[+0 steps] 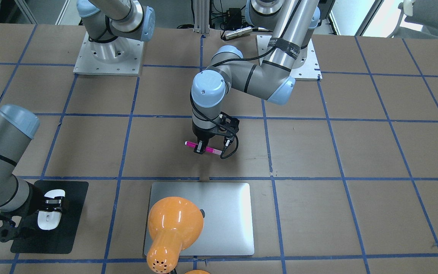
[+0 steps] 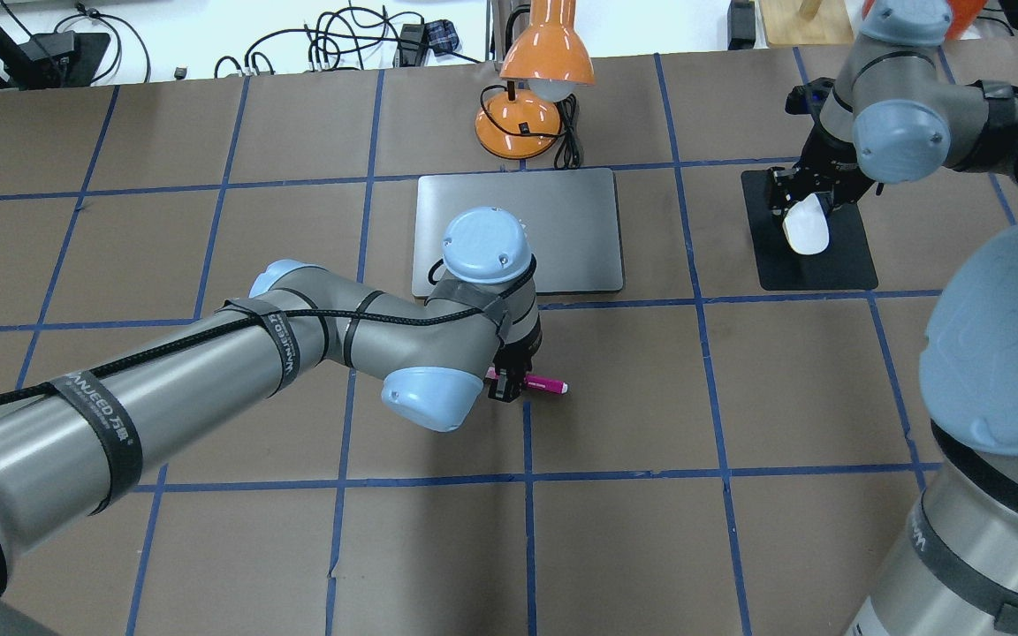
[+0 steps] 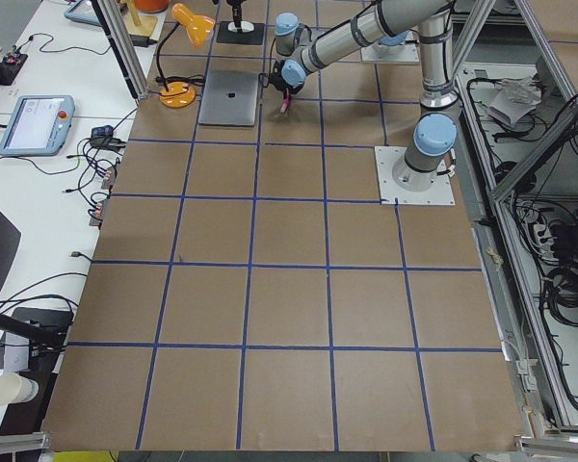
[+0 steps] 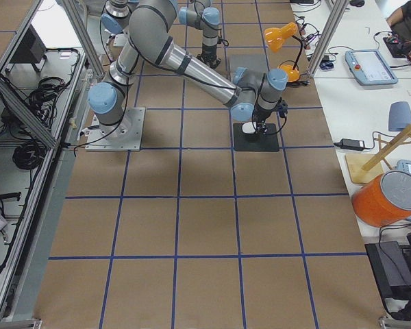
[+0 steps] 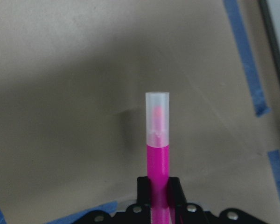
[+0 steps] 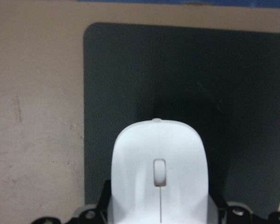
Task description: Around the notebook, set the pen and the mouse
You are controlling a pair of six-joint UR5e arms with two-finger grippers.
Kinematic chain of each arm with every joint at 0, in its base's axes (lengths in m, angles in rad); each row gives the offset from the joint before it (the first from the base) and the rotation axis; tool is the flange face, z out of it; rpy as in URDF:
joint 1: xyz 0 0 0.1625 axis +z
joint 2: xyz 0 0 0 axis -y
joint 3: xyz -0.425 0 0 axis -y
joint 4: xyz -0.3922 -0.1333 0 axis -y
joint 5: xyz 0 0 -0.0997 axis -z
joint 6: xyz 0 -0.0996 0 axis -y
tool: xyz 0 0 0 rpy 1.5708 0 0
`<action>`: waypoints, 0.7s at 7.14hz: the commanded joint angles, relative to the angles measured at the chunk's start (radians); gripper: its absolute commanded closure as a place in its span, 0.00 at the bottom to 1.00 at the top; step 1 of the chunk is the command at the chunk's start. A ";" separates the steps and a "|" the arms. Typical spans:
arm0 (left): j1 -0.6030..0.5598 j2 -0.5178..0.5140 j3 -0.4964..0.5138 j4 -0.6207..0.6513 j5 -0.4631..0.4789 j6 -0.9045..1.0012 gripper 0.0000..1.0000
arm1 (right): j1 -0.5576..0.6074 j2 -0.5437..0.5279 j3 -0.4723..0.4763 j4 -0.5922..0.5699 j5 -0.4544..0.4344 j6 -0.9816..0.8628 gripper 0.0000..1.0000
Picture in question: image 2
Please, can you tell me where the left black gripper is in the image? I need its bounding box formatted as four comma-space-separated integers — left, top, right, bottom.
488, 314, 543, 403

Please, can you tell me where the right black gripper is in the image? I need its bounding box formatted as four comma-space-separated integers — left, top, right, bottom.
768, 78, 876, 217

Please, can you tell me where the pink marker pen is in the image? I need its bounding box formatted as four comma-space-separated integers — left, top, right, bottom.
485, 367, 569, 395

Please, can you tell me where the white computer mouse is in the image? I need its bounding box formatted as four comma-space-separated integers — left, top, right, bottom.
781, 193, 831, 256

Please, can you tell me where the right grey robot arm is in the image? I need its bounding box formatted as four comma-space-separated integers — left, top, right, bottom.
764, 1, 1018, 635

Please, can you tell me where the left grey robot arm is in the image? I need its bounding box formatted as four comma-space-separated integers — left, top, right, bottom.
0, 207, 541, 594

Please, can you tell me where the black mousepad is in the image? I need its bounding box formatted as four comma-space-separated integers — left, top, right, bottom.
741, 170, 879, 292

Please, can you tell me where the silver laptop notebook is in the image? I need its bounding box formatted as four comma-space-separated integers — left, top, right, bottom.
411, 168, 625, 297

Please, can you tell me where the wooden board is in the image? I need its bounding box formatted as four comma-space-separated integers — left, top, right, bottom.
756, 1, 854, 48

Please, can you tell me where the orange desk lamp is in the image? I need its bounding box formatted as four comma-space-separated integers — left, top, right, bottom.
475, 1, 596, 160

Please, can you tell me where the black power adapter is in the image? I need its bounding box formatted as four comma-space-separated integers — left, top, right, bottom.
393, 23, 428, 68

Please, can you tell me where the black stand base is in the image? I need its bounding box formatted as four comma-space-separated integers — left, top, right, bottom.
0, 1, 118, 90

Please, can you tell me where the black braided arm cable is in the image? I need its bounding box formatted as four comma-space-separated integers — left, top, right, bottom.
0, 252, 538, 419

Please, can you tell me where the black lamp power cable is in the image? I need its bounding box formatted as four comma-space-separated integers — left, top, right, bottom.
479, 84, 583, 170

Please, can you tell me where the black cable bundle background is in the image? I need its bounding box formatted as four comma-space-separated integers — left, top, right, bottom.
210, 1, 488, 78

